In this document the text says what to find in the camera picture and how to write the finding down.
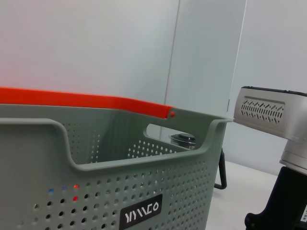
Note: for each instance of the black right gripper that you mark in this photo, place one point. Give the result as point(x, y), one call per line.
point(283, 203)

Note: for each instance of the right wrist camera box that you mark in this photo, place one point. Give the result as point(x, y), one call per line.
point(268, 112)

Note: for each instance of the grey perforated storage bin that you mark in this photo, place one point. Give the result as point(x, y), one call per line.
point(120, 179)

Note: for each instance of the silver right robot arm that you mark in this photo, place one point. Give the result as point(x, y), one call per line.
point(296, 153)

